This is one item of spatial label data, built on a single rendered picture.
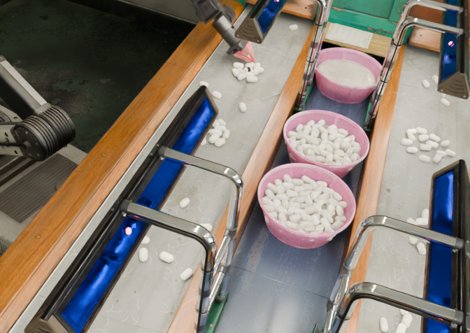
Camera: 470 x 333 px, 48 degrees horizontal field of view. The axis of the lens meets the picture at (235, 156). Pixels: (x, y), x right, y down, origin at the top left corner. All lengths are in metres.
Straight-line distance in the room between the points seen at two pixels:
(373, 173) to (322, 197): 0.18
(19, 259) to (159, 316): 0.34
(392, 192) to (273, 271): 0.44
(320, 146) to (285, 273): 0.45
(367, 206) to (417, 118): 0.53
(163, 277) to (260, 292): 0.25
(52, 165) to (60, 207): 0.55
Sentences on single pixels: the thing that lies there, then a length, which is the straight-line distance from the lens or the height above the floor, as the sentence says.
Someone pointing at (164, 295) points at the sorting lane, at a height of 0.74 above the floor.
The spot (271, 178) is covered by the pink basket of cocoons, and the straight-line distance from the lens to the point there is 1.51.
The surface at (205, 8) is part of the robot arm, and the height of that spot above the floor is 0.93.
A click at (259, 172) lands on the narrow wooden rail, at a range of 1.49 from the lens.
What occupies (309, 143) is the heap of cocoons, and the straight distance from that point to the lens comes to 1.68.
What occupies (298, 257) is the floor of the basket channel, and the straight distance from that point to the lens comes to 1.43.
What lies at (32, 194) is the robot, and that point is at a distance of 1.84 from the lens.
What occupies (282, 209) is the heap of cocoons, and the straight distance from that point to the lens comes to 1.44.
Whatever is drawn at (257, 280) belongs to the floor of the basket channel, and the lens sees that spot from 1.37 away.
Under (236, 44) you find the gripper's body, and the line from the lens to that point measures 1.91.
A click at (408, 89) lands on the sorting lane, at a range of 2.06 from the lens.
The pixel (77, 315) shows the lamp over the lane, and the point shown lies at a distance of 0.83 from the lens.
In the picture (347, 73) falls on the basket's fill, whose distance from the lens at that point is 2.06.
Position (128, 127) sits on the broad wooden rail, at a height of 0.76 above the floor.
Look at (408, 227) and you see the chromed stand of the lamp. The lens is 0.97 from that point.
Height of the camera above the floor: 1.78
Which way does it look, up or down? 42 degrees down
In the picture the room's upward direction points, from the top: 9 degrees clockwise
